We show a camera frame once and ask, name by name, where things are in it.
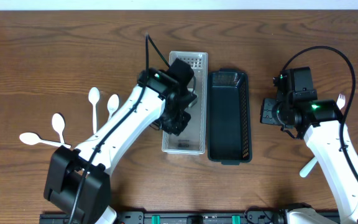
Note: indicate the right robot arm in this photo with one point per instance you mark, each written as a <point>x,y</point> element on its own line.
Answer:
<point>318,123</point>

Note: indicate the clear plastic perforated basket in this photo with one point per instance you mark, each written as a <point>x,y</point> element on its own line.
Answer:
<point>192,141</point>

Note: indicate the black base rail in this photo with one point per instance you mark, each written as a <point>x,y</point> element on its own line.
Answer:
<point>251,216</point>

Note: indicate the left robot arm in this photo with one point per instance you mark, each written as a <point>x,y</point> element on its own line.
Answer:
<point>78,180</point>

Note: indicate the white plastic fork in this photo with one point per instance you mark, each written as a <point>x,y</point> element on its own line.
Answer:
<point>308,167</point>
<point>341,101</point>

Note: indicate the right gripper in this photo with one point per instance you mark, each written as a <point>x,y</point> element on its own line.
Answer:
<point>266,111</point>

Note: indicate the white plastic spoon upright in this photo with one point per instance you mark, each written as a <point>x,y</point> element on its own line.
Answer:
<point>93,98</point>

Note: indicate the black plastic perforated basket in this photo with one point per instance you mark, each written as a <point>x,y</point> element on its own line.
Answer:
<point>228,110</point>

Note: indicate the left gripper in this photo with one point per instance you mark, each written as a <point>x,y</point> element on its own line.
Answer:
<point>179,121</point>

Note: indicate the white plastic spoon left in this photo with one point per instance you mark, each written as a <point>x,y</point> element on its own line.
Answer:
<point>58,124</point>

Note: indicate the white plastic spoon tilted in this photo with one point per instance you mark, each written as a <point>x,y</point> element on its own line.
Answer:
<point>112,105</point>

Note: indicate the white plastic spoon horizontal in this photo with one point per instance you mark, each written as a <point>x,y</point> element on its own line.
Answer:
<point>32,139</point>

